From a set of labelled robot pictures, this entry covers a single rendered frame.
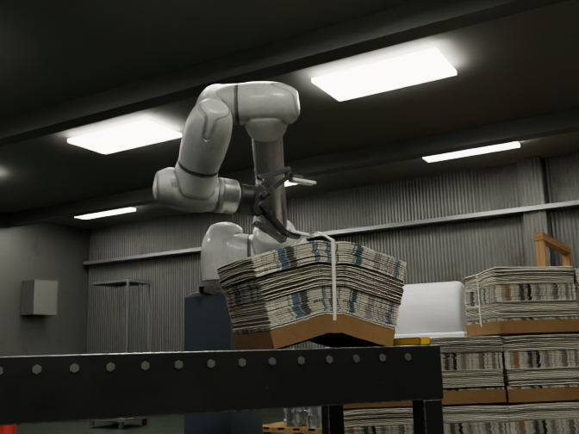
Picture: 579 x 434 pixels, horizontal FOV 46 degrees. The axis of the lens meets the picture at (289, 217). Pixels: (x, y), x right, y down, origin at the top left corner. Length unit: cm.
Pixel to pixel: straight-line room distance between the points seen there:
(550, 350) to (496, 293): 27
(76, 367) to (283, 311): 51
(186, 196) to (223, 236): 84
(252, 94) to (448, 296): 353
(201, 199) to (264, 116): 55
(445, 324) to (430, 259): 509
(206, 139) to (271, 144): 65
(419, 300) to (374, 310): 373
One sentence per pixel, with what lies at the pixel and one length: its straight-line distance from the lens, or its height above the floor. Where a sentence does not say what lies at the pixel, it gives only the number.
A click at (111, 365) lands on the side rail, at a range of 136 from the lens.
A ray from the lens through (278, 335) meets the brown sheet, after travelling 160.
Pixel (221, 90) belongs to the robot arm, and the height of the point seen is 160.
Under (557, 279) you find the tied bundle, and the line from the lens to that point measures 260.
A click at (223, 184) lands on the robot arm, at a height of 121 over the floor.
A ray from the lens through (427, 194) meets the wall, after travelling 1056.
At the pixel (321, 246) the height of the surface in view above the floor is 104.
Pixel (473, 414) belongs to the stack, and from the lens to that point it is 248.
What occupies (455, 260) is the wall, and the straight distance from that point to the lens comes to 1029.
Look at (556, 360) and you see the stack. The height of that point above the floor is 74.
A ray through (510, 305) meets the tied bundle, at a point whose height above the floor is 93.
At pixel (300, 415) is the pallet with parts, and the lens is 644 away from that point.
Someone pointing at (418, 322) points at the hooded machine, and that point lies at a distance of 541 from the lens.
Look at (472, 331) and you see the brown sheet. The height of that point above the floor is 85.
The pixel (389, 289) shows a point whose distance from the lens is 173.
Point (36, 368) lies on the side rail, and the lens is 135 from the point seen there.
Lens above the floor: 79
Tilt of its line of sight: 11 degrees up
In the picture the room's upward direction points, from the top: 2 degrees counter-clockwise
